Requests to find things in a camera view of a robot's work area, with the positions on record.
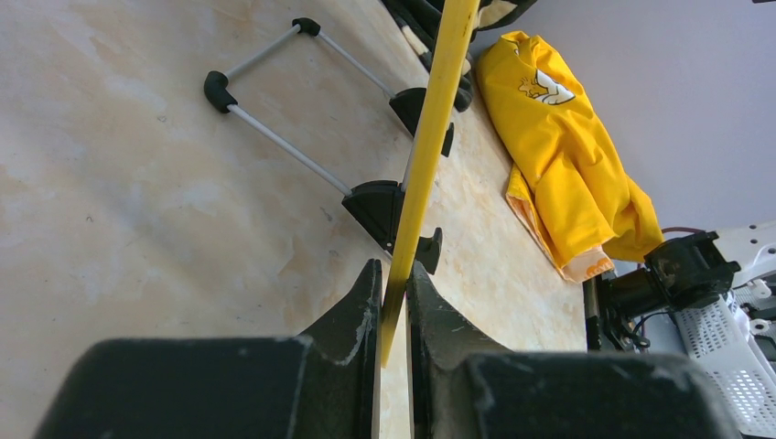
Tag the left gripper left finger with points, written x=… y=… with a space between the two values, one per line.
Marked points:
x=322 y=383

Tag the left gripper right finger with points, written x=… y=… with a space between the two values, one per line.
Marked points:
x=465 y=384

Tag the yellow framed whiteboard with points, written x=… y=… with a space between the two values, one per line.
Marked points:
x=452 y=42

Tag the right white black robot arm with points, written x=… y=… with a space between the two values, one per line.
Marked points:
x=718 y=287

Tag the yellow cloth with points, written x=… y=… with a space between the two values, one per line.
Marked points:
x=567 y=185

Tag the grey wire whiteboard stand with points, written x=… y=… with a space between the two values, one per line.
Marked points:
x=321 y=96

